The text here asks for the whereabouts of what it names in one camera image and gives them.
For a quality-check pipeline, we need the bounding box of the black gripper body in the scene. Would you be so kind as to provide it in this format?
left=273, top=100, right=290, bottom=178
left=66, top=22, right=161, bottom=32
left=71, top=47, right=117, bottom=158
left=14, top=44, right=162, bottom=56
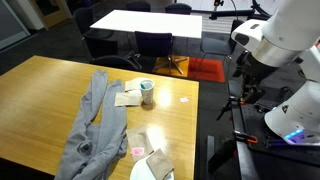
left=234, top=49, right=279, bottom=89

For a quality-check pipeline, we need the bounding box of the black orange clamp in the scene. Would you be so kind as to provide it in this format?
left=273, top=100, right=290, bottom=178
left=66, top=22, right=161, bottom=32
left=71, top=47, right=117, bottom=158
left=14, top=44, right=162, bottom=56
left=232, top=129, right=259, bottom=145
left=208, top=137, right=238, bottom=175
left=215, top=95, right=249, bottom=122

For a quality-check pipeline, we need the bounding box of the black robot stand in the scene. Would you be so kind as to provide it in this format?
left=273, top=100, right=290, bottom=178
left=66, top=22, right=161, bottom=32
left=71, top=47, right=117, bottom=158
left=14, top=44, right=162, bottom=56
left=228, top=79, right=320, bottom=180

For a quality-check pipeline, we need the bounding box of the white table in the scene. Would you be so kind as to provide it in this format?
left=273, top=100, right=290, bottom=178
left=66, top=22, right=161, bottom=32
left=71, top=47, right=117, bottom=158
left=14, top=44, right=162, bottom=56
left=89, top=9, right=203, bottom=76

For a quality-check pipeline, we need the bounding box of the black chair with armrests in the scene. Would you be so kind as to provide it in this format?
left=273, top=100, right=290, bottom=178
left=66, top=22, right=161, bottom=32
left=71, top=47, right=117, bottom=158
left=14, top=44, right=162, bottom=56
left=89, top=49, right=143, bottom=72

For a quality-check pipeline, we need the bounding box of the grey garment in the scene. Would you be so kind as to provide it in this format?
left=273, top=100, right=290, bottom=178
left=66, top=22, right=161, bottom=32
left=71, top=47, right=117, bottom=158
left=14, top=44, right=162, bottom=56
left=54, top=68, right=129, bottom=180

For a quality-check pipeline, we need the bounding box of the wooden door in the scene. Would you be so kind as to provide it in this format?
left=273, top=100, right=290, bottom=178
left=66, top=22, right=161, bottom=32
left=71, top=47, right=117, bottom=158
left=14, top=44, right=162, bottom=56
left=31, top=0, right=73, bottom=29

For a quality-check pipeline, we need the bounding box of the black camera stand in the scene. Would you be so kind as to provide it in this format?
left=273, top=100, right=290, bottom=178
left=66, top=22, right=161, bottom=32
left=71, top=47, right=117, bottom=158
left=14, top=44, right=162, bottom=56
left=209, top=0, right=258, bottom=20

